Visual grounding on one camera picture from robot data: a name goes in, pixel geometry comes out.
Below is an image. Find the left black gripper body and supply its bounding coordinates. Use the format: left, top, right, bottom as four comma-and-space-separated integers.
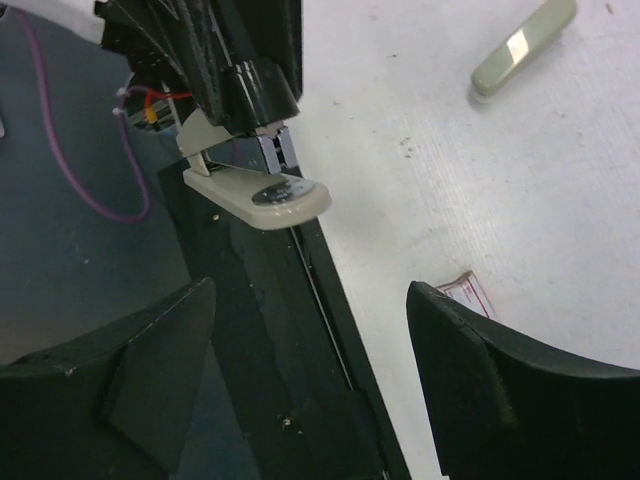
94, 1, 210, 95

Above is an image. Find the red white staple box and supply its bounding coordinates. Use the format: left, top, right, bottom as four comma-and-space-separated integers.
437, 270, 498, 321

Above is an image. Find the olive green stapler cover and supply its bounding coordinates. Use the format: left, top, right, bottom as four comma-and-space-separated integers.
470, 0, 578, 101

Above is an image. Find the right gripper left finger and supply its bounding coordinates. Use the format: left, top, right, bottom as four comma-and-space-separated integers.
1, 278, 216, 479

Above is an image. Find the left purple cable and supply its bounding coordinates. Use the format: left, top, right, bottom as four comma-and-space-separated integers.
12, 7, 152, 224

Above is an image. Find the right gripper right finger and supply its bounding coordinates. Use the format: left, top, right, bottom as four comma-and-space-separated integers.
406, 282, 639, 479

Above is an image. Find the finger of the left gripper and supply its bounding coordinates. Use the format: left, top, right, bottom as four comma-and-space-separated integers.
263, 0, 303, 100
191, 1, 298, 134

